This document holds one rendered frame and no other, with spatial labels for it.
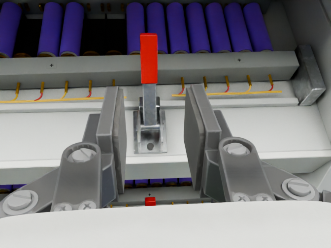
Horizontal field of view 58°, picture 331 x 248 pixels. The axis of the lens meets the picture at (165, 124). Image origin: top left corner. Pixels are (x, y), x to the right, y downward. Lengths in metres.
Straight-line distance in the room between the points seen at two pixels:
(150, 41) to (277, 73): 0.13
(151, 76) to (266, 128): 0.12
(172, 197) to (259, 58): 0.21
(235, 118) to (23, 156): 0.18
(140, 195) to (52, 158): 0.18
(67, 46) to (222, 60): 0.14
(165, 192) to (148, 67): 0.23
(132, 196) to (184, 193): 0.07
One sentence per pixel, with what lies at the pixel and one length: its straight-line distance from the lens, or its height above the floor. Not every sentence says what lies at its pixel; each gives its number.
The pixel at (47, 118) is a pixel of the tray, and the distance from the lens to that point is 0.28.
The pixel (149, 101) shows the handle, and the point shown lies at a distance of 0.23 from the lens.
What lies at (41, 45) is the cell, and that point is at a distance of 0.30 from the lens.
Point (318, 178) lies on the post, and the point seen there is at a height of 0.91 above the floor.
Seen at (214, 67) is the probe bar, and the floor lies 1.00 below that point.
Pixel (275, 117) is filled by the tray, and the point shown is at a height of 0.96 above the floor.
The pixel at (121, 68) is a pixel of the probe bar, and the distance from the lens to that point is 0.26.
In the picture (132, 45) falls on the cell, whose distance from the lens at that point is 0.29.
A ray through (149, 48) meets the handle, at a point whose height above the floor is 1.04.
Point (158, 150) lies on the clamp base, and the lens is 0.25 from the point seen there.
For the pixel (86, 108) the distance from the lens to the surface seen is 0.27.
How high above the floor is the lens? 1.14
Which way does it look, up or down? 42 degrees down
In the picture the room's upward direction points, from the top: 2 degrees clockwise
